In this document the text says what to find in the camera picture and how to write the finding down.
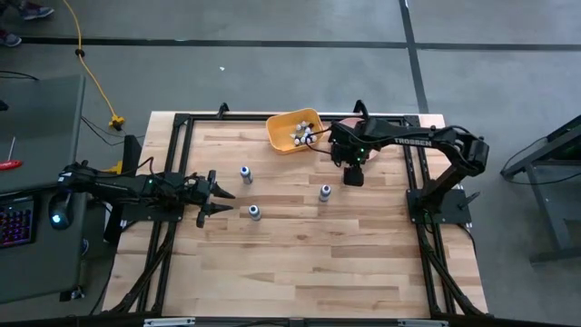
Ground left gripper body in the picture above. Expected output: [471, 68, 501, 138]
[181, 170, 220, 231]

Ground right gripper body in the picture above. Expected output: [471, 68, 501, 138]
[331, 121, 369, 168]

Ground yellow plastic bin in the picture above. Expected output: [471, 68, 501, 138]
[265, 107, 326, 156]

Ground pink round plate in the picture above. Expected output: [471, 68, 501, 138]
[335, 116, 381, 163]

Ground black box beside table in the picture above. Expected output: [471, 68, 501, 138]
[103, 134, 143, 246]

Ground black computer mouse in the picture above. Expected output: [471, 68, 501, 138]
[47, 190, 75, 232]

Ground grey desk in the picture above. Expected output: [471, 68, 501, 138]
[0, 74, 87, 305]

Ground black keyboard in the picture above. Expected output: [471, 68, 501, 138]
[0, 197, 35, 250]

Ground black metal stand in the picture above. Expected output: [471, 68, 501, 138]
[500, 113, 581, 265]

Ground person's shoe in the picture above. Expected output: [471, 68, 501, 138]
[0, 30, 23, 48]
[17, 3, 54, 21]

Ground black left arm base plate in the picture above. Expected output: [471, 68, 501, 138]
[118, 202, 185, 224]

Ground black aluminium table frame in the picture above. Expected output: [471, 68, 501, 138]
[108, 112, 490, 319]

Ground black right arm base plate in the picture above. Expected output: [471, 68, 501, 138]
[407, 188, 473, 227]

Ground yellow extension cable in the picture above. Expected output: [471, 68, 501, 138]
[61, 0, 126, 132]

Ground black lever handle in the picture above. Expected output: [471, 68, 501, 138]
[457, 191, 482, 212]

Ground silver metal bracket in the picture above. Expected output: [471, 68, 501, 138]
[143, 317, 197, 327]

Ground red handled screwdriver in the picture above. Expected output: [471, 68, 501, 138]
[0, 137, 24, 173]

